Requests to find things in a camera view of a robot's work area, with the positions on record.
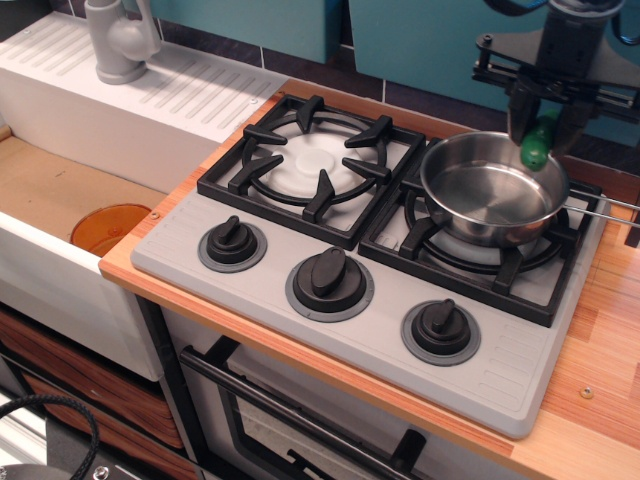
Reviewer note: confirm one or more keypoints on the black oven door handle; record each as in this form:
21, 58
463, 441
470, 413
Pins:
214, 366

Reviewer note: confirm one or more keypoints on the black left stove knob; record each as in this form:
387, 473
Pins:
232, 246

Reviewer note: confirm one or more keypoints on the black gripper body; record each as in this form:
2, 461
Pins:
562, 65

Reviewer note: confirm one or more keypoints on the stainless steel pot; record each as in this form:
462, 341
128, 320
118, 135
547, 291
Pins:
477, 190

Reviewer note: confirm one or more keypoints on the teal cabinet left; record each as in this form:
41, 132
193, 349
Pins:
306, 29

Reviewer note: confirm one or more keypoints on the black right burner grate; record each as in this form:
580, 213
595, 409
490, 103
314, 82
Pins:
529, 281

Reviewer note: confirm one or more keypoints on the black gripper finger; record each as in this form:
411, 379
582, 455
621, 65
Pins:
571, 122
523, 108

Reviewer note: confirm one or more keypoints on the teal cabinet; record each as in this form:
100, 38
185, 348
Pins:
425, 51
306, 29

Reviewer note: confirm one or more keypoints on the orange plastic plate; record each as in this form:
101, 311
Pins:
102, 229

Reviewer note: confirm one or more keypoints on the green toy pickle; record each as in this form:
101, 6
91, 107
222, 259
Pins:
538, 141

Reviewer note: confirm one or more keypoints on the grey toy faucet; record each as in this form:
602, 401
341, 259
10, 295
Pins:
121, 45

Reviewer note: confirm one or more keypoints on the grey toy stove top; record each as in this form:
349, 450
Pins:
501, 386

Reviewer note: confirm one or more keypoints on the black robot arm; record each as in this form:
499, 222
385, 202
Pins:
595, 16

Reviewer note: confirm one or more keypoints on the black burner grate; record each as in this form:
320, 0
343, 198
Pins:
313, 169
529, 281

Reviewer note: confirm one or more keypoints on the white toy sink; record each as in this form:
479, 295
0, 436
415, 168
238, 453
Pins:
71, 144

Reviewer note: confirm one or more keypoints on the black right stove knob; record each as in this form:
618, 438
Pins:
441, 333

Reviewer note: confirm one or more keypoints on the oven door with window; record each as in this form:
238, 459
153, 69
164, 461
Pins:
281, 423

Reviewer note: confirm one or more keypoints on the black stove knob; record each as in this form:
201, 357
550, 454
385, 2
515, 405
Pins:
329, 287
232, 246
441, 333

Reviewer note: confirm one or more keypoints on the teal cabinet right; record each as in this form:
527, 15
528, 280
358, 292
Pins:
425, 51

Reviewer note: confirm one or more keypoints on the black left burner grate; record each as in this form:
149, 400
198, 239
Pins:
313, 169

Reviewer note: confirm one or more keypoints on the black middle stove knob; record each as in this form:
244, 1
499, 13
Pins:
329, 287

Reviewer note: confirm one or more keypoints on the wood grain drawer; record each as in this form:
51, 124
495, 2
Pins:
134, 418

